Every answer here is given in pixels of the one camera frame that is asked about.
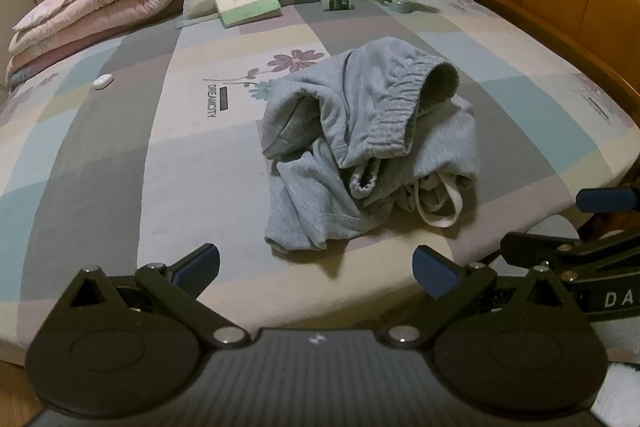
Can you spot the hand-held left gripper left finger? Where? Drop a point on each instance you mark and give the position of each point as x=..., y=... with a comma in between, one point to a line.
x=197, y=264

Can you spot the white earbud case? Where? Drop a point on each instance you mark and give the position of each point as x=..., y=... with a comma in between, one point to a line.
x=102, y=81

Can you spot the light grey sweatpants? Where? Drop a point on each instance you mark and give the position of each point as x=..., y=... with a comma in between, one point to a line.
x=325, y=107

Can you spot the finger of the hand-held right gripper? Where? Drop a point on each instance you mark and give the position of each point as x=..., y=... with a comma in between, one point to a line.
x=540, y=248
x=605, y=200

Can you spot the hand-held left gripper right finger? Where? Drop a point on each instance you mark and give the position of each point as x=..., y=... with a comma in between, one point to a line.
x=432, y=269

